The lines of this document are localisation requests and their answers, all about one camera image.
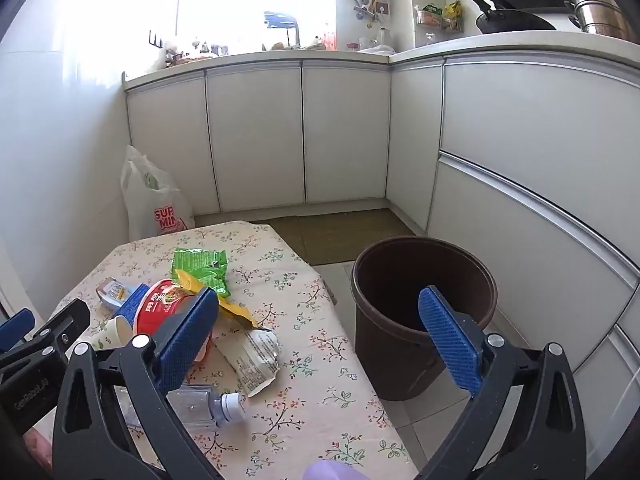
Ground woven floor mat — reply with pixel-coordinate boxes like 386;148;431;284
297;207;418;266
260;217;313;267

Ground torn white paper packaging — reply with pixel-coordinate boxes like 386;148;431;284
215;327;281;398

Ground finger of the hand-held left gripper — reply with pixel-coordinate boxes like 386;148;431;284
0;308;36;356
0;298;92;376

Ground stacked steel pots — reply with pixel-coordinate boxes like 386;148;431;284
565;0;638;43

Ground floral tablecloth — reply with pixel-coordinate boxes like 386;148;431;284
30;221;421;480

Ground white kitchen countertop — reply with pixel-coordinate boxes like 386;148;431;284
122;30;640;93

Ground person's left hand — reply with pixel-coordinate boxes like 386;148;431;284
22;432;55;475

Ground brown plastic bucket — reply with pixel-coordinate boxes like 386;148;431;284
351;237;499;402

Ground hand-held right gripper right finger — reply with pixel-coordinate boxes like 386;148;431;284
417;286;587;480

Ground pile of countertop clutter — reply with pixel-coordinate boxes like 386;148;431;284
162;37;231;66

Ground red instant noodle bowl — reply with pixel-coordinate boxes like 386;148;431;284
134;279;213;363

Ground small white foil packet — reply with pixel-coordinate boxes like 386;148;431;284
95;278;136;311

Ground black frying pan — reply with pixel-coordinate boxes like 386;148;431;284
445;0;557;35

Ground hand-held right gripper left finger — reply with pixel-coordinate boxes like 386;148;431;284
52;287;223;480

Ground wire rack with packets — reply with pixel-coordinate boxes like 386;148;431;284
415;0;466;33

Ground white paper cup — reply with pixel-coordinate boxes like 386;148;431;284
75;315;135;353

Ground clear plastic bottle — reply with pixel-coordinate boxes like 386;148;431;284
117;384;248;431

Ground purple round object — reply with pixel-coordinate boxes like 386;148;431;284
305;461;371;480

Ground white plastic shopping bag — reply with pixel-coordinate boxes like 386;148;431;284
120;146;196;243

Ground yellow snack wrapper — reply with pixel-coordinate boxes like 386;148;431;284
173;269;257;330

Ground white curved cabinet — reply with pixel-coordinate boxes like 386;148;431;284
385;42;640;461

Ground white cabinet under window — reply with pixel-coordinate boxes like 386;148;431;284
122;57;393;218

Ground blue drink carton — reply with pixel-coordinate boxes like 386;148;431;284
116;284;151;326

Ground water heater pipes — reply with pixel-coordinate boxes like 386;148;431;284
347;0;396;28

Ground green snack wrapper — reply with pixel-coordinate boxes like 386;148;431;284
171;247;232;300

